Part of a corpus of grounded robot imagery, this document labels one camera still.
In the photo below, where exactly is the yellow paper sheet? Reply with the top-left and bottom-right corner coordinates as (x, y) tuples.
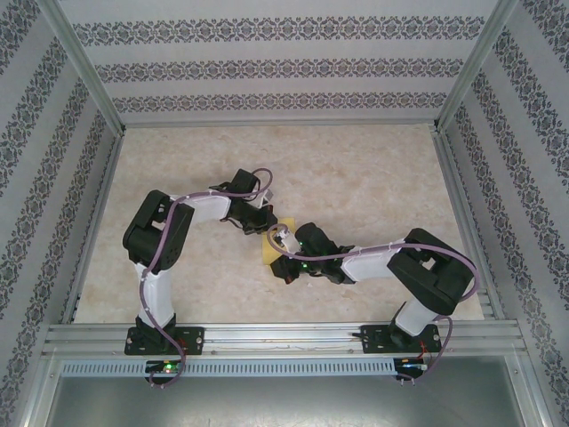
(261, 215), (298, 266)

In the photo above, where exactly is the brushed grey metal panel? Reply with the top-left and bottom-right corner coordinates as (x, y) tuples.
(44, 373), (548, 427)

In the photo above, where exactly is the right controller board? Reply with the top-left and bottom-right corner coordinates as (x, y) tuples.
(397, 358), (430, 373)

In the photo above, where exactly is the left controller board green light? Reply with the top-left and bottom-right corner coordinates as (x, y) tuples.
(145, 360), (186, 374)

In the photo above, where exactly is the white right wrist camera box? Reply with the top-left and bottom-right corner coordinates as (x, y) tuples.
(272, 225), (300, 251)

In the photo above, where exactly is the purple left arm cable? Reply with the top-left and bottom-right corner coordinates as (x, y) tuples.
(138, 167), (275, 389)

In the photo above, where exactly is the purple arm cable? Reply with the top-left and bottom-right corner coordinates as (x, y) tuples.
(265, 224), (480, 377)
(138, 167), (275, 389)

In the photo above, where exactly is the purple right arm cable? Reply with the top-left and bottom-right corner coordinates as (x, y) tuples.
(265, 224), (480, 377)

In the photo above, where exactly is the aluminium mounting rail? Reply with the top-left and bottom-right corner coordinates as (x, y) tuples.
(42, 323), (528, 357)

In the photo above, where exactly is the grey slotted cable duct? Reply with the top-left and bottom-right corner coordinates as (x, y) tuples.
(60, 359), (397, 378)

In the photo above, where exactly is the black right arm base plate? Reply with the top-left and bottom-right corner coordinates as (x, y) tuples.
(360, 323), (444, 355)

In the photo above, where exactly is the aluminium back frame rail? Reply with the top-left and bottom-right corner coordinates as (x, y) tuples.
(122, 118), (439, 130)

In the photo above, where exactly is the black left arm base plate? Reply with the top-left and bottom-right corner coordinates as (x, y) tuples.
(124, 326), (206, 357)

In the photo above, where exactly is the aluminium side frame rail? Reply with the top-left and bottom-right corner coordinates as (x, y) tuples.
(433, 131), (506, 321)
(60, 131), (128, 326)

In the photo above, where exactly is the aluminium frame post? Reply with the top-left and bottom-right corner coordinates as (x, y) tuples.
(37, 0), (125, 134)
(433, 0), (519, 133)

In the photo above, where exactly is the aluminium front frame bar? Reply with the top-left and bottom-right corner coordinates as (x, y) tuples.
(515, 355), (557, 427)
(15, 355), (63, 427)

